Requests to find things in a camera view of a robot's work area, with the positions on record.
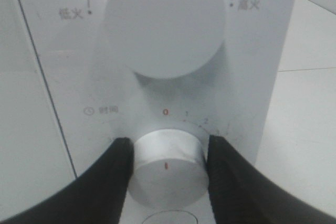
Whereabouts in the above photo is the white microwave oven body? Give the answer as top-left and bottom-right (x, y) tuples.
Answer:
(10, 0), (301, 224)

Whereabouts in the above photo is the round white door button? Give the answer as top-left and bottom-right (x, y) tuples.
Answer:
(142, 210), (198, 224)

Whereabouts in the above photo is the white microwave knob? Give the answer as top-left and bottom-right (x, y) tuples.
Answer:
(129, 129), (208, 209)
(103, 0), (227, 79)

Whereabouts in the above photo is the white microwave door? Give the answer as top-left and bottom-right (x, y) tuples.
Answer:
(1, 0), (75, 220)

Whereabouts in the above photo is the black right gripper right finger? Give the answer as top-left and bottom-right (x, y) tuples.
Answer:
(206, 135), (335, 223)

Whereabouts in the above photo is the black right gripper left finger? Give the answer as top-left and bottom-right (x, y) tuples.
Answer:
(3, 137), (134, 223)

